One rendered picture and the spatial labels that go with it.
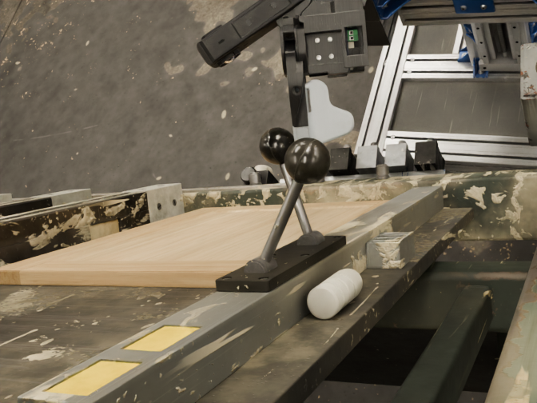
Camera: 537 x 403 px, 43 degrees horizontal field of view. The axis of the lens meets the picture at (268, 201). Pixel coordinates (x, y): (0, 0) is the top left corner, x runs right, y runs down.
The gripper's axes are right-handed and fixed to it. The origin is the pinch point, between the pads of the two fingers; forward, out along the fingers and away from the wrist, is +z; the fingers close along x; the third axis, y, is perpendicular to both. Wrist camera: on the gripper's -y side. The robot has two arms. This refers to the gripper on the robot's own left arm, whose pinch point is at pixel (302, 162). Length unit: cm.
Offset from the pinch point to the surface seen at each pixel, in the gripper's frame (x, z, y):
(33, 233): 30, 9, -42
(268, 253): -12.2, 6.7, -3.1
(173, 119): 210, -11, -58
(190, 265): 9.0, 11.3, -14.4
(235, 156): 189, 6, -32
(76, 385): -33.7, 9.3, -12.3
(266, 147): -0.8, -1.9, -3.4
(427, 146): 74, 3, 23
